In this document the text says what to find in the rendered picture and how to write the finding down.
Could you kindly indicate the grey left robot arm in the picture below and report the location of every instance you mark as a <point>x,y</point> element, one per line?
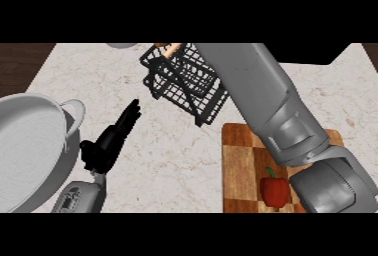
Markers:
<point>79,196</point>

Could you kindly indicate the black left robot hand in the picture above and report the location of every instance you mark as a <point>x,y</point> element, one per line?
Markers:
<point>108,143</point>

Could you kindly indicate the pale grey round object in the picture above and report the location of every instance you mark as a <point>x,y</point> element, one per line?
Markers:
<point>121,45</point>

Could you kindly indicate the large grey pot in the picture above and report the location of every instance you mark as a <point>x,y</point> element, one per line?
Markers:
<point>30,153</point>

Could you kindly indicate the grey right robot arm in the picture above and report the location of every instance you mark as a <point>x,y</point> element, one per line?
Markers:
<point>275,110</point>

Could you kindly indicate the checkered wooden cutting board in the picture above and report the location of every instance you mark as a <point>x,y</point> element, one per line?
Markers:
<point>241,166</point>

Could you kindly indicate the red bell pepper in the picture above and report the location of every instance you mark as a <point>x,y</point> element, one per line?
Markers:
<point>275,190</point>

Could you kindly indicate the black appliance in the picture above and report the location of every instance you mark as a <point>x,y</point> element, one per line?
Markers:
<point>310,53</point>

